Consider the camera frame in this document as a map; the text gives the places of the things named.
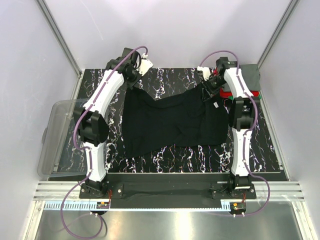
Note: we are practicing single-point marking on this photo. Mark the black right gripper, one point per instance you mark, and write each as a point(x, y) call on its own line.
point(208, 85)

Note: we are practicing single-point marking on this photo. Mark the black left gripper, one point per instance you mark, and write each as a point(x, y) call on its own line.
point(133, 80)

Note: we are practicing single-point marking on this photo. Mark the black t shirt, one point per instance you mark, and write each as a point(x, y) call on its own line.
point(183, 120)

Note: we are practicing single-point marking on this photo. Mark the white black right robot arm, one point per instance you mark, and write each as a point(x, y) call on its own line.
point(242, 118)

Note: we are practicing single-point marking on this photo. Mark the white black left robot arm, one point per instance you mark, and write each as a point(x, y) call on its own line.
point(91, 128)

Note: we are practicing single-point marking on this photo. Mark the folded red t shirt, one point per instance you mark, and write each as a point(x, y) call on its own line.
point(225, 93)

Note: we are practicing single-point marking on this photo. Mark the folded green t shirt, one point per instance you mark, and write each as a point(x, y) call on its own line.
point(231, 97)

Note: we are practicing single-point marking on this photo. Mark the black marble pattern mat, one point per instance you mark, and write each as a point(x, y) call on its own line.
point(161, 83)

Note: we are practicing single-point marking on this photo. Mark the folded grey t shirt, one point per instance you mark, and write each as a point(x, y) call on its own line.
point(250, 75)

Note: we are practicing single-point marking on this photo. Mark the clear plastic bin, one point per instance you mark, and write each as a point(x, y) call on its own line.
point(57, 154)

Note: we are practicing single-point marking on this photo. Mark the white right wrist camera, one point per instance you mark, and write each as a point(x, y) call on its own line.
point(205, 72)

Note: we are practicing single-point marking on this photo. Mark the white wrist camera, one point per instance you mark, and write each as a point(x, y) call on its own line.
point(205, 72)
point(145, 65)

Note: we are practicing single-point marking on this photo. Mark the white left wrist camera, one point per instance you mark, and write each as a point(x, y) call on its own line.
point(145, 65)

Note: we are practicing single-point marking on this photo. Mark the left aluminium corner post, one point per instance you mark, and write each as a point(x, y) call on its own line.
point(44, 8)

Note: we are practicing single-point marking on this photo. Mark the aluminium corner post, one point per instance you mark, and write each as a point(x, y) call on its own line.
point(44, 8)
point(288, 12)

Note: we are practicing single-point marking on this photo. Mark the right aluminium corner post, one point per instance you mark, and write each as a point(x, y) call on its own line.
point(288, 12)

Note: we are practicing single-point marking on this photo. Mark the white slotted cable duct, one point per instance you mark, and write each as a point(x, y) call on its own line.
point(77, 205)

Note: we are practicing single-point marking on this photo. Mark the aluminium frame rail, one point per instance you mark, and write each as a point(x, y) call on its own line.
point(56, 190)

